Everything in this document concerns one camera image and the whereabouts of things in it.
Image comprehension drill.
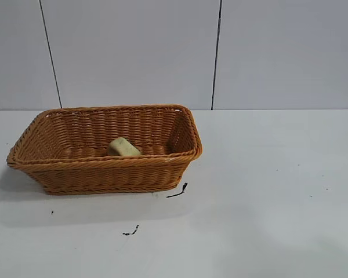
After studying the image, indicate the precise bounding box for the pale yellow round pastry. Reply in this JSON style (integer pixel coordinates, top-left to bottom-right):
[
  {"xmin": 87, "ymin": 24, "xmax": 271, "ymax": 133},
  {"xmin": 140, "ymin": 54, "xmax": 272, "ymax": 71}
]
[{"xmin": 107, "ymin": 137, "xmax": 143, "ymax": 158}]

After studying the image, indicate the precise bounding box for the brown woven wicker basket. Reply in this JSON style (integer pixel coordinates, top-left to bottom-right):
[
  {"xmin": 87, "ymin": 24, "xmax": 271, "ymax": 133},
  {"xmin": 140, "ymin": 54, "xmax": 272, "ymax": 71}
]
[{"xmin": 6, "ymin": 104, "xmax": 204, "ymax": 195}]

